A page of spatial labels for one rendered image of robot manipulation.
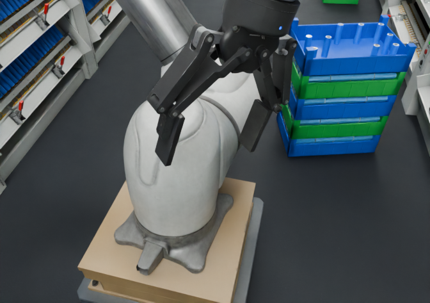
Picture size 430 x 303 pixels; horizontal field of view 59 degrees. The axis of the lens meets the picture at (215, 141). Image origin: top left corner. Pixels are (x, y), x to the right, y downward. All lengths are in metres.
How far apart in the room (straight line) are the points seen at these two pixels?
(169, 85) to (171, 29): 0.32
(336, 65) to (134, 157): 0.70
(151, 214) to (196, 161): 0.13
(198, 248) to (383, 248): 0.60
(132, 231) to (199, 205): 0.17
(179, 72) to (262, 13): 0.10
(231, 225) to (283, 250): 0.34
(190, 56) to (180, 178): 0.23
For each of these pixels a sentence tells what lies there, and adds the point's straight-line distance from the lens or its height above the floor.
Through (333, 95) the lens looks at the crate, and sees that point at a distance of 1.16.
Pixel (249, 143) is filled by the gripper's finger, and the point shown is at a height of 0.54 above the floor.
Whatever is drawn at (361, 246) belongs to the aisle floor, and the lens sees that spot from 1.13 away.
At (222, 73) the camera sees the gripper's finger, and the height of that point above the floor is 0.68.
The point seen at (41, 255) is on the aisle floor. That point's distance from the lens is 1.14.
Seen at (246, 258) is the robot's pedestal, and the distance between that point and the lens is 0.81.
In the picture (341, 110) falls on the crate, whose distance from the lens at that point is 1.21.
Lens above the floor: 0.90
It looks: 43 degrees down
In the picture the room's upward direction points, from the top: straight up
